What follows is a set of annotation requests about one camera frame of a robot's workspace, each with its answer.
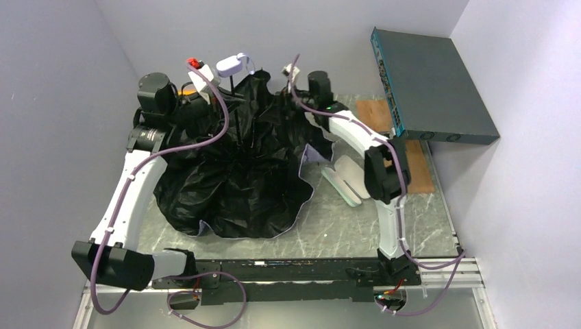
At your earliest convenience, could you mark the brown wooden board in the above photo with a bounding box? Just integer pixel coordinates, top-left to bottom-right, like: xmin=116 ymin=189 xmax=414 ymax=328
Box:
xmin=356 ymin=100 xmax=436 ymax=197

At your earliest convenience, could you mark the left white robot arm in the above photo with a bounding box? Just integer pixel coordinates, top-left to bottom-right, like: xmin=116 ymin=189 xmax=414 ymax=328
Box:
xmin=71 ymin=73 xmax=227 ymax=292

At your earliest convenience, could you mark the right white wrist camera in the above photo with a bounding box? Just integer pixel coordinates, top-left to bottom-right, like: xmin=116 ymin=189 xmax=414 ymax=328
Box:
xmin=281 ymin=63 xmax=300 ymax=93

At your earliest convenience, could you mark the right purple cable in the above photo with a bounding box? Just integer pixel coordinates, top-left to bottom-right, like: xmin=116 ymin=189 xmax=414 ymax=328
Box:
xmin=288 ymin=54 xmax=466 ymax=318

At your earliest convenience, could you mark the mint green zipper case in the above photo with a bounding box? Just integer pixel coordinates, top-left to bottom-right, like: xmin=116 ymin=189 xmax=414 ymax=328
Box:
xmin=321 ymin=155 xmax=371 ymax=207

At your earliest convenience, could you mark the lilac umbrella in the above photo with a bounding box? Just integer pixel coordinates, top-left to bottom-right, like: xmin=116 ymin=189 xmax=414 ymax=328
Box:
xmin=153 ymin=69 xmax=333 ymax=239

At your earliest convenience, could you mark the dark network switch box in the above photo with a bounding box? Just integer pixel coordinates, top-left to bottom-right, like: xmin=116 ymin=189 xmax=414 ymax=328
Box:
xmin=370 ymin=28 xmax=500 ymax=145

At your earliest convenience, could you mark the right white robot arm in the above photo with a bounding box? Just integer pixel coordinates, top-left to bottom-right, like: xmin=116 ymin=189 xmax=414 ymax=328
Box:
xmin=287 ymin=66 xmax=417 ymax=276

